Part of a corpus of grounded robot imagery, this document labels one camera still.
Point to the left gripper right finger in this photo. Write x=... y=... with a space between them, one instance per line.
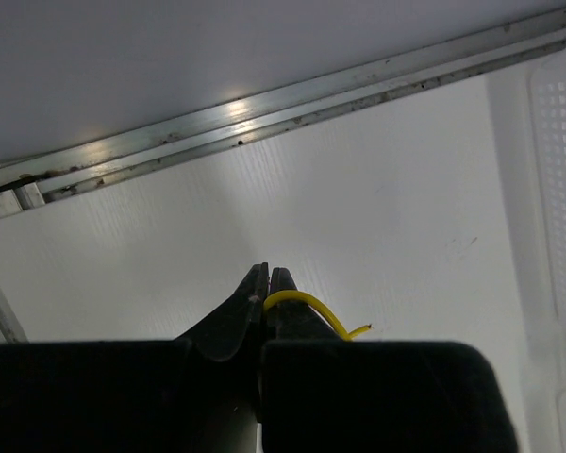
x=296 y=320

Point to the aluminium side rail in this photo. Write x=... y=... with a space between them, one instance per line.
x=32 y=183

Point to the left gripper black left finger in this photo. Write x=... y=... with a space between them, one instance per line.
x=219 y=336

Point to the left white plastic basket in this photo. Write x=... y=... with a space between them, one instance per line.
x=528 y=116

